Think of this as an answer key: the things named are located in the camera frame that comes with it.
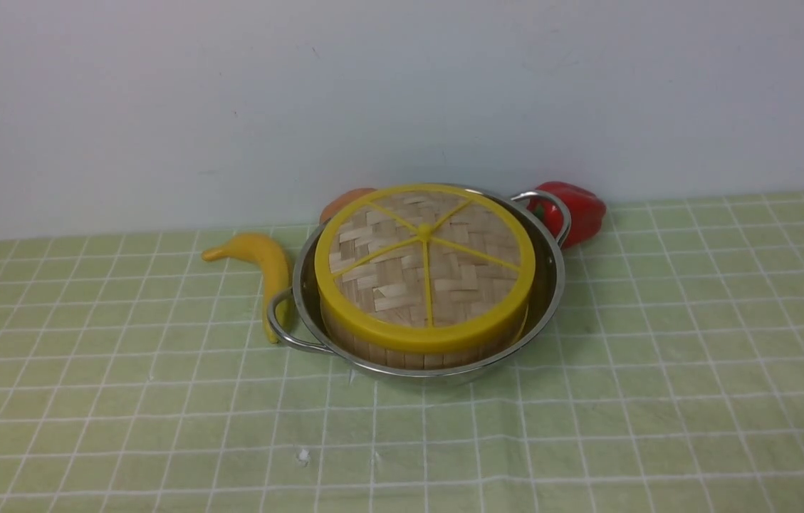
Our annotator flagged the yellow woven bamboo steamer lid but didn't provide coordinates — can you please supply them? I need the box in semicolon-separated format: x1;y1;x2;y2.
313;184;536;326

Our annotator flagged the yellow rimmed bamboo steamer basket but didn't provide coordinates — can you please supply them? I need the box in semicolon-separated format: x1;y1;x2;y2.
323;311;528;371

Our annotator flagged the stainless steel pot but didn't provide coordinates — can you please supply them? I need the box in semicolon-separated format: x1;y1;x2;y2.
268;184;571;387

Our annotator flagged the orange toy fruit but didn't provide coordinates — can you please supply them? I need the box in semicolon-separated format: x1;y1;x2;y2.
319;187;376;224

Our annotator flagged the yellow plastic banana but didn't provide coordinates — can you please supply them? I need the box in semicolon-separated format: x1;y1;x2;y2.
201;232;292;344

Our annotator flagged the red toy bell pepper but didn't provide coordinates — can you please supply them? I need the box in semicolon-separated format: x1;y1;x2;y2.
528;181;607;249

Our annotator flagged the green checked tablecloth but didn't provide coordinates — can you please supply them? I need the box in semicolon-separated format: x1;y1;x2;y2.
0;192;804;512

